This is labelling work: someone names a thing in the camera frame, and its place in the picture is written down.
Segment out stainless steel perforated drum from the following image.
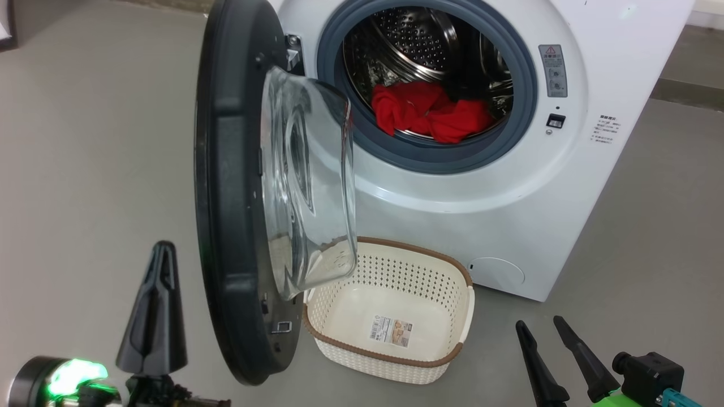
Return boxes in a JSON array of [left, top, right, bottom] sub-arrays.
[[343, 6, 515, 139]]

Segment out teal right camera cable connector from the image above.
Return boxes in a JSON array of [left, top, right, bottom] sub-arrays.
[[659, 388, 702, 407]]

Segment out round drain filter cover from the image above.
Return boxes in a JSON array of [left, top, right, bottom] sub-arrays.
[[469, 257, 525, 292]]

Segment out white front-load washing machine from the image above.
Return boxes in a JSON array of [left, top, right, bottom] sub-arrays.
[[266, 0, 695, 302]]

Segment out printed product label sticker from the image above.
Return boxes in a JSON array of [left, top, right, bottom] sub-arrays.
[[369, 315, 414, 348]]

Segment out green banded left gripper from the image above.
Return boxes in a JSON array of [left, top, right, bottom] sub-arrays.
[[8, 241, 231, 407]]

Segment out cream laundry basket brown rim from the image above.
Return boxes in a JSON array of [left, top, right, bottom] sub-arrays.
[[301, 236, 476, 386]]

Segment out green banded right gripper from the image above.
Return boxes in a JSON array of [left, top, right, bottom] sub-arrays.
[[516, 315, 665, 407]]

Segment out black round glass washer door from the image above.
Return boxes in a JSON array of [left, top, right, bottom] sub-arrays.
[[194, 0, 358, 386]]

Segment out red cloth garment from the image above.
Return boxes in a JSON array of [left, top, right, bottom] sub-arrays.
[[372, 81, 453, 136]]

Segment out grey warning sticker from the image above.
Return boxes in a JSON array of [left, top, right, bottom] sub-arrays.
[[538, 44, 568, 98]]

